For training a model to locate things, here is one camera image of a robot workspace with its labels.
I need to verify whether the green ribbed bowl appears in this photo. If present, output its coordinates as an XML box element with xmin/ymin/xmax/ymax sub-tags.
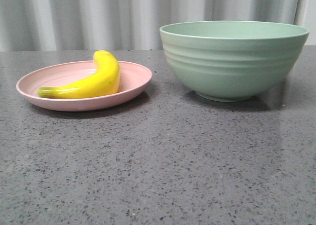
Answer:
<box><xmin>159</xmin><ymin>21</ymin><xmax>309</xmax><ymax>102</ymax></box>

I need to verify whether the white pleated curtain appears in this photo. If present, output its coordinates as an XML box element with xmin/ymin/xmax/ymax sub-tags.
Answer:
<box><xmin>0</xmin><ymin>0</ymin><xmax>316</xmax><ymax>51</ymax></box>

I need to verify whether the yellow banana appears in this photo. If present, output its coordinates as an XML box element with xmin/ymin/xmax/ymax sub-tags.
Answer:
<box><xmin>38</xmin><ymin>50</ymin><xmax>120</xmax><ymax>99</ymax></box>

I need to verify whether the pink plate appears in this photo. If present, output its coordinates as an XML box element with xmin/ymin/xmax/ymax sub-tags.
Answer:
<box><xmin>16</xmin><ymin>61</ymin><xmax>152</xmax><ymax>112</ymax></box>

